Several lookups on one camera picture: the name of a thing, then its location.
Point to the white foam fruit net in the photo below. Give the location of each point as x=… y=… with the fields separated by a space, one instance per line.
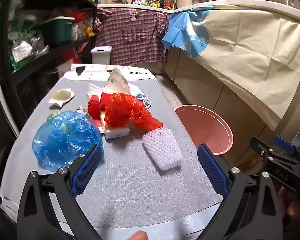
x=162 y=150

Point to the black shelf rack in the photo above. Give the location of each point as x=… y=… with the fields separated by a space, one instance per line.
x=60 y=52

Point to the red plastic packaging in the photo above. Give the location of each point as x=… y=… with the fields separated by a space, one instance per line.
x=93 y=107

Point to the person's right hand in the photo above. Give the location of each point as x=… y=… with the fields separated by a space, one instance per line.
x=288 y=206

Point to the clear plastic wrapper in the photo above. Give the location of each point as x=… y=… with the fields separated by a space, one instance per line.
x=117 y=82

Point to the white pedal bin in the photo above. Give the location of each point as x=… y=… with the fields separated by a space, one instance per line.
x=101 y=55

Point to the person's left hand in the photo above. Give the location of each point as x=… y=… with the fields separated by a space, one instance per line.
x=138 y=236

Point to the red plastic bag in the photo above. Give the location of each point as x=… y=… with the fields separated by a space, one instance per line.
x=125 y=110

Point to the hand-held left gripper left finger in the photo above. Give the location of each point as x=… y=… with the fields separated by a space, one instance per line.
x=86 y=171

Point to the blue face mask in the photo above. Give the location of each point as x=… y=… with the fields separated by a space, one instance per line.
x=140 y=93

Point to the white tissue paper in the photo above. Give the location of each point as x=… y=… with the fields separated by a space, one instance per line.
x=96 y=88

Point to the pink plastic bin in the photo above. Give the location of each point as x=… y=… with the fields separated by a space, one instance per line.
x=202 y=130

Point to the crumpled cream paper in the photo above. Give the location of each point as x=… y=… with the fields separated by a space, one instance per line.
x=62 y=97

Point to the cream and blue cloth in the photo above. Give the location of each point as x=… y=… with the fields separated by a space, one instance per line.
x=240 y=50

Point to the red plaid shirt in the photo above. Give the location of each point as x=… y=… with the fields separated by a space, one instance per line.
x=132 y=35

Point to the beige kitchen cabinet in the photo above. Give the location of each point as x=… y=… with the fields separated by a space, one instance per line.
x=195 y=72

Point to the white bottle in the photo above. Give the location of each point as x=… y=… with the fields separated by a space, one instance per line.
x=74 y=31

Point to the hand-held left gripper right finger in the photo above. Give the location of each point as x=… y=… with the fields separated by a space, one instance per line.
x=212 y=172

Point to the white cardboard carton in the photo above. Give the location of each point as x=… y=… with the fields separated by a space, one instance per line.
x=95 y=71

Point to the green storage box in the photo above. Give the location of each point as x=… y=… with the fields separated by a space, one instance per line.
x=57 y=31

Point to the black spice rack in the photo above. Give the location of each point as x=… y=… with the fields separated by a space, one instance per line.
x=162 y=1

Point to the blue plastic bag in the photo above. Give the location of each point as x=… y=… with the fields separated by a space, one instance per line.
x=65 y=140

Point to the small white box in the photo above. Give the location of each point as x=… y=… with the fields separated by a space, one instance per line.
x=117 y=132

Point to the grey textured mat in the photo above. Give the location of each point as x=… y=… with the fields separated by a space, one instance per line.
x=140 y=192

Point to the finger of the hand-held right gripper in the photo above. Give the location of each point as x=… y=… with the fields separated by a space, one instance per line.
x=286 y=146
x=258 y=145

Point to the green white packet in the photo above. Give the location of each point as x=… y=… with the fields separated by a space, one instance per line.
x=21 y=53

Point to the yellow toy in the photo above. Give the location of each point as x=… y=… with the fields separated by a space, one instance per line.
x=89 y=31

